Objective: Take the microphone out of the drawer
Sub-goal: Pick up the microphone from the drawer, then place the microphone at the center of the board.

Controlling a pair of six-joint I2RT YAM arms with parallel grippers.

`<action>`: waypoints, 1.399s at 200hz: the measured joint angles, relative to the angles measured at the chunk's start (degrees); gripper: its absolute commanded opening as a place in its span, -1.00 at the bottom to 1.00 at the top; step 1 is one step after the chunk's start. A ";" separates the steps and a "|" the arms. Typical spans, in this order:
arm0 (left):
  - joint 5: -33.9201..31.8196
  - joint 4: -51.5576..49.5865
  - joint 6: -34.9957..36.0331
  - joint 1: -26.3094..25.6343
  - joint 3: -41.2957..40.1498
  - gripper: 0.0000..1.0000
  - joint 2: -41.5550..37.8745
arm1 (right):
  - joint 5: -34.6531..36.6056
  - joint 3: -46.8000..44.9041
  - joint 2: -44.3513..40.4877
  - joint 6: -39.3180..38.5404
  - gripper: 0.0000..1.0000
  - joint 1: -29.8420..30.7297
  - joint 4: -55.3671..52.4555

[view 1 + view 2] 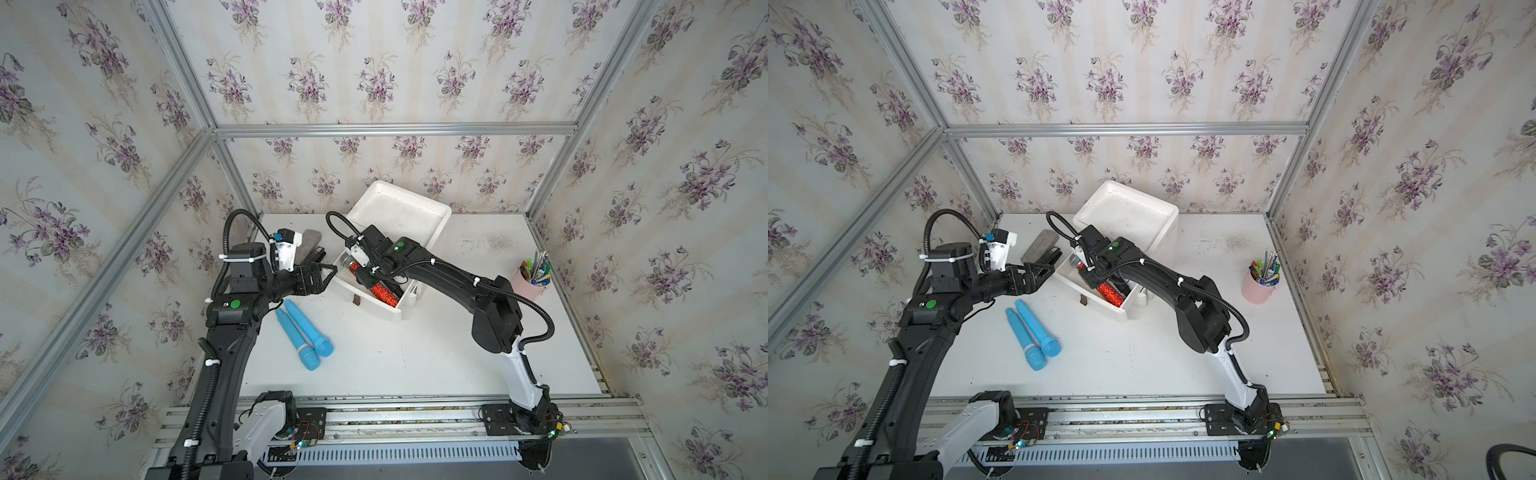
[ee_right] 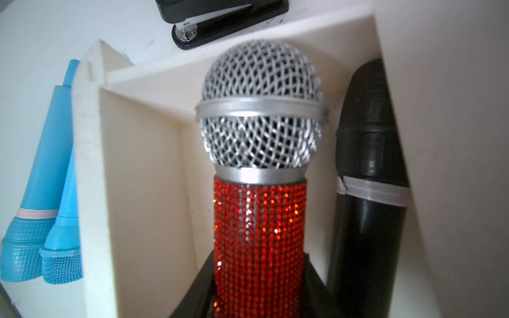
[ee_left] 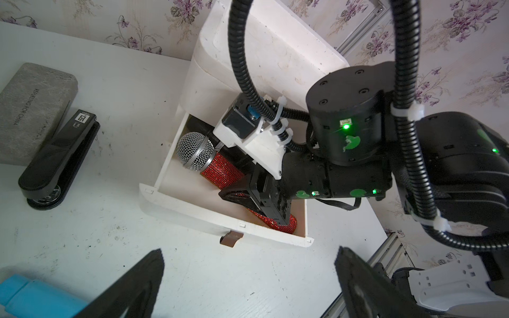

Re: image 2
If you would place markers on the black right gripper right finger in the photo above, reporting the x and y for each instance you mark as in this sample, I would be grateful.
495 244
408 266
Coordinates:
315 299

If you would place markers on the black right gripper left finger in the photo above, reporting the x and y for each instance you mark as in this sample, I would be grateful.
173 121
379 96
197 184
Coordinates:
198 300

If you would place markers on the black handheld microphone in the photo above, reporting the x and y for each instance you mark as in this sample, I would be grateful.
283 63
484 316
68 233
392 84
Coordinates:
372 197

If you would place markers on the white drawer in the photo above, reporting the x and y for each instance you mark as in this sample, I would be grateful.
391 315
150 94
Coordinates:
145 182

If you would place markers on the blue toy microphone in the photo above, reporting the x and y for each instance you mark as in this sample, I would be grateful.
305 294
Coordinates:
61 253
26 235

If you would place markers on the red glitter microphone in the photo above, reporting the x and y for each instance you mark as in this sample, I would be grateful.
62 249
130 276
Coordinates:
261 117

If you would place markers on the white three-drawer cabinet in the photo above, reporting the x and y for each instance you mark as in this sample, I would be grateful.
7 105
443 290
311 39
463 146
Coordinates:
447 68

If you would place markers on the black stapler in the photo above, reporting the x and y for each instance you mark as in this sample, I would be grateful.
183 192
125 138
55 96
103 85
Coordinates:
199 22

